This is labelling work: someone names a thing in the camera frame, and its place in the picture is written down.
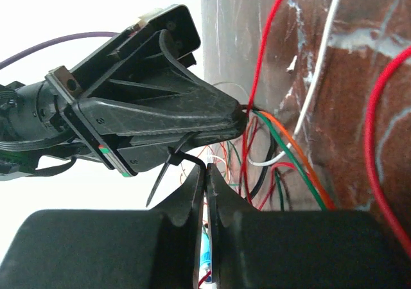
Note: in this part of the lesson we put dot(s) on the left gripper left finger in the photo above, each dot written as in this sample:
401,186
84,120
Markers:
68,248

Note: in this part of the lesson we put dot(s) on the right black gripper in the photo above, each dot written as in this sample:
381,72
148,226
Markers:
125,105

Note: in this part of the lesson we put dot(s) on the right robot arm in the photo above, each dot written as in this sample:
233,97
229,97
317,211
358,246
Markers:
124,105

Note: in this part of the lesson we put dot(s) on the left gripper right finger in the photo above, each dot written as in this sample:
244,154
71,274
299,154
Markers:
295,249

